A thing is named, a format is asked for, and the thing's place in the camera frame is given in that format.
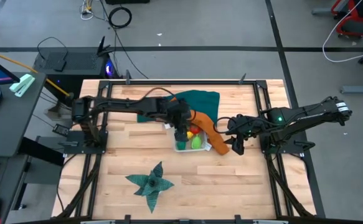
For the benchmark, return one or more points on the mint green stapler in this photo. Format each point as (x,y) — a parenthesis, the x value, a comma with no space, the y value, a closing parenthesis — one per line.
(22,84)

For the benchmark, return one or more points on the dark grey desk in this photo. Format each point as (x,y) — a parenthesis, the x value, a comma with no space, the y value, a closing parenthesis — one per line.
(10,124)

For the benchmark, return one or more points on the black computer tower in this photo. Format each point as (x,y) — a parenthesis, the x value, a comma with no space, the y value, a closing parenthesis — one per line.
(75,65)

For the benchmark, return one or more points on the red toy tomato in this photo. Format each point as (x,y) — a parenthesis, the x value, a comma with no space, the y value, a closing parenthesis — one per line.
(195,129)

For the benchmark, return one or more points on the black table frame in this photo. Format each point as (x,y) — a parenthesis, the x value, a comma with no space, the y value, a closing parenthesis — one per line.
(184,82)

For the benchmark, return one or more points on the orange cloth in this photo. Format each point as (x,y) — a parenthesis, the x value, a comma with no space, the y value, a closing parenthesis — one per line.
(212,130)

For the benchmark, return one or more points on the red and black chair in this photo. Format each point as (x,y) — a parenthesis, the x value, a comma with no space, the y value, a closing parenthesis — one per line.
(355,17)

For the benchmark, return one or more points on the white cloth label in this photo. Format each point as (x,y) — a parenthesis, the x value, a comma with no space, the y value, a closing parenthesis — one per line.
(207,147)

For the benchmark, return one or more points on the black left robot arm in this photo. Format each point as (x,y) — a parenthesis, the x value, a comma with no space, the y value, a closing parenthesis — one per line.
(122,105)

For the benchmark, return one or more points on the clear plastic tupperware container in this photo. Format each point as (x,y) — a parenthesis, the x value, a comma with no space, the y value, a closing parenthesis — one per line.
(200,148)

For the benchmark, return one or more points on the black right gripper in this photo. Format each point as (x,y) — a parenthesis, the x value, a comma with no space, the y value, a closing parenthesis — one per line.
(246,126)

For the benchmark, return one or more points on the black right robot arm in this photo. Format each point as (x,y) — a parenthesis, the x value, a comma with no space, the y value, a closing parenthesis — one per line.
(309,116)

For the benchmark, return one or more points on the lime green toy lettuce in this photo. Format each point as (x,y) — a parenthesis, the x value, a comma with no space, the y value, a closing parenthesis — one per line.
(196,142)

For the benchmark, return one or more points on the teal green cloth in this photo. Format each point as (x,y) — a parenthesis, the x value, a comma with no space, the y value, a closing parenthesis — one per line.
(203,101)

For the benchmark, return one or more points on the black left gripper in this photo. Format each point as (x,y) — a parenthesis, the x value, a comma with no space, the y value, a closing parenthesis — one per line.
(179,113)

